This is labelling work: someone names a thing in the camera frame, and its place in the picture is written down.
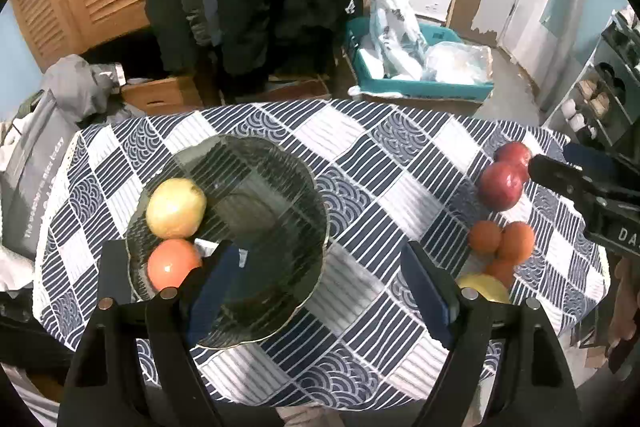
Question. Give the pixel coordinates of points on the ribbed clear glass plate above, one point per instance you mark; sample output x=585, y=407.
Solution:
x=260, y=207

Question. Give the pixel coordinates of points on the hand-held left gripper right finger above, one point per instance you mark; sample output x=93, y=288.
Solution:
x=425, y=297

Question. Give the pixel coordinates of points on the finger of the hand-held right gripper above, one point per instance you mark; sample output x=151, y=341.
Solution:
x=555, y=177
x=592, y=157

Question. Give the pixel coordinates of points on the beige shoes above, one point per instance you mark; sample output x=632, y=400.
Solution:
x=595, y=97

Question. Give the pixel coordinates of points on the white printed rice bag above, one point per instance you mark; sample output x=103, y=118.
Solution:
x=390, y=7

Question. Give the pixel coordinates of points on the grey jacket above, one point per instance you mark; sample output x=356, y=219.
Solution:
x=75, y=87

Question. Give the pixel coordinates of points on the blue white patterned tablecloth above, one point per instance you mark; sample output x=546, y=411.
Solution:
x=360, y=152

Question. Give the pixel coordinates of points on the grey shoe rack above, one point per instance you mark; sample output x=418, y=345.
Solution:
x=605, y=72

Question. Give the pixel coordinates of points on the red apple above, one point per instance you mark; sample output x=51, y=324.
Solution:
x=500, y=186
x=515, y=153

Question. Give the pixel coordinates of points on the brown cardboard box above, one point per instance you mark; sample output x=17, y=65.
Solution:
x=160, y=94
x=295, y=91

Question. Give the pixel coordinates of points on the teal cardboard box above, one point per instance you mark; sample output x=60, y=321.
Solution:
x=450, y=91

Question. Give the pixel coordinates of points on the white shoes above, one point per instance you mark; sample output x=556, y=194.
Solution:
x=575, y=117

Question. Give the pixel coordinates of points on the person's right hand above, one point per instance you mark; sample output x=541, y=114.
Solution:
x=625, y=307

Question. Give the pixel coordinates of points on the yellow green apple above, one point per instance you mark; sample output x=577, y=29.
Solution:
x=176, y=208

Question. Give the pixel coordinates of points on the small orange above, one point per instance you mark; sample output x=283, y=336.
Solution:
x=517, y=242
x=501, y=273
x=484, y=238

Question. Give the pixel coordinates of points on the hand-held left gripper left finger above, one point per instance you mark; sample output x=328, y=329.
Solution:
x=215, y=299

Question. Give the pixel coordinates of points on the orange fruit in bowl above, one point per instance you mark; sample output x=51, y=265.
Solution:
x=172, y=264

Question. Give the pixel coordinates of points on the grey tote bag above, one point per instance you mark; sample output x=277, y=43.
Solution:
x=35, y=177

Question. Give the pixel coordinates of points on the clear plastic bag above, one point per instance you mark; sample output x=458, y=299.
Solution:
x=457, y=62

